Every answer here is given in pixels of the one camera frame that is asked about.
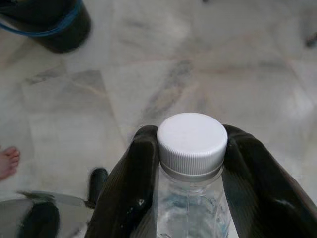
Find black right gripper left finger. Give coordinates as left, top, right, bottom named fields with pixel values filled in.
left=78, top=124, right=160, bottom=238

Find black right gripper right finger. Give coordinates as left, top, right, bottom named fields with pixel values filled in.
left=221, top=123, right=317, bottom=238

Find clear plastic bottle white cap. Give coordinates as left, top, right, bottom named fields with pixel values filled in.
left=151, top=113, right=230, bottom=238

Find black rubbish bin blue liner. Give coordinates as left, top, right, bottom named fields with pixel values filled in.
left=0, top=0, right=92, bottom=54

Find black robot foot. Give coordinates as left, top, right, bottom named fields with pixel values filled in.
left=85, top=168, right=109, bottom=208

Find bare human foot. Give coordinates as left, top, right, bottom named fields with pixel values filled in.
left=0, top=146, right=21, bottom=181

